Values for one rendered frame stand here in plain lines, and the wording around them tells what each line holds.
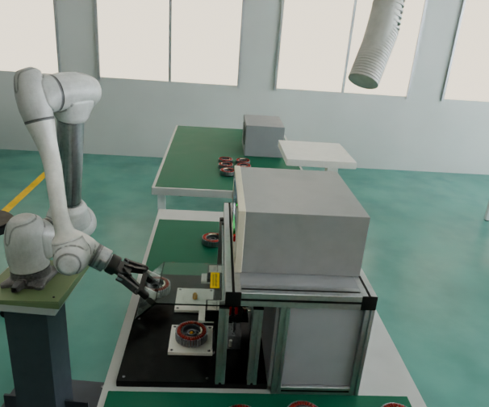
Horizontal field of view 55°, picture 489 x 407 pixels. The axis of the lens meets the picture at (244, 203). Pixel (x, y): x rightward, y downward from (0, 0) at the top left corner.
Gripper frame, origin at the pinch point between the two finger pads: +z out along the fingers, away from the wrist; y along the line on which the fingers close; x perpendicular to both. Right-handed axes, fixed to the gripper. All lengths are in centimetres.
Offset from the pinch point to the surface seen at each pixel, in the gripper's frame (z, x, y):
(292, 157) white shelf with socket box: 33, 61, -64
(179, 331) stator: 11.1, 3.5, 23.9
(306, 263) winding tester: 28, 52, 33
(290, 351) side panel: 37, 28, 43
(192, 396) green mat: 20, 0, 46
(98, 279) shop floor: -9, -103, -141
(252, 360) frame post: 30, 19, 42
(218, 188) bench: 26, 4, -138
